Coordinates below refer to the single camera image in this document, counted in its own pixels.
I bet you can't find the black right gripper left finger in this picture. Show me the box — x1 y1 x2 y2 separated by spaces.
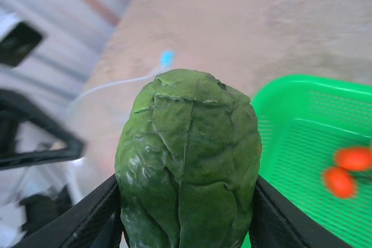
11 172 126 248

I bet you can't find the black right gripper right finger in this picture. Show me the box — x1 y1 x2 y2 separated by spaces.
248 175 354 248

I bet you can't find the small orange tomato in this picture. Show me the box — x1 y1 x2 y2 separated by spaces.
322 167 357 199
334 146 372 172

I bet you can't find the green plastic mesh basket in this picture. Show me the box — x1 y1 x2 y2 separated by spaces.
242 74 372 248

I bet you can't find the dark green leafy cabbage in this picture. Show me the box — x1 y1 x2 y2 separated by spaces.
114 68 263 248

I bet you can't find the clear zip-top bag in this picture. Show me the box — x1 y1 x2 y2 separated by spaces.
17 50 178 202

